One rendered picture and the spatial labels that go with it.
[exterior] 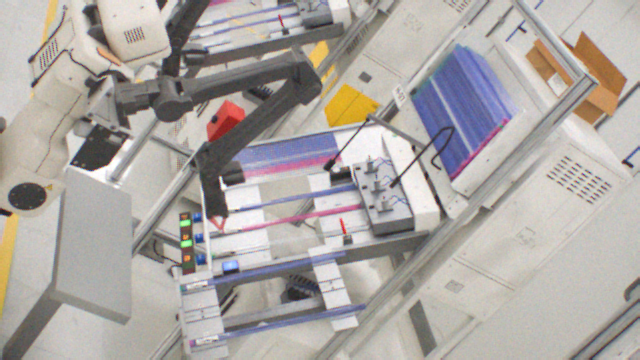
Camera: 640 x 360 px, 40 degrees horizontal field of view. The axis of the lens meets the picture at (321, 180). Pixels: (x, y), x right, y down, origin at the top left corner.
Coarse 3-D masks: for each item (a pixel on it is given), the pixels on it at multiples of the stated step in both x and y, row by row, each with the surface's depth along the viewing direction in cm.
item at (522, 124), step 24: (528, 24) 283; (480, 48) 310; (552, 48) 268; (432, 72) 313; (576, 72) 256; (408, 96) 312; (528, 120) 256; (432, 144) 287; (504, 144) 260; (480, 168) 264; (168, 240) 352; (216, 288) 271; (312, 288) 325
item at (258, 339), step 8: (248, 336) 258; (256, 336) 258; (264, 336) 259; (232, 344) 264; (240, 344) 260; (248, 344) 259; (256, 344) 260; (232, 352) 262; (240, 352) 261; (248, 352) 261; (256, 352) 262
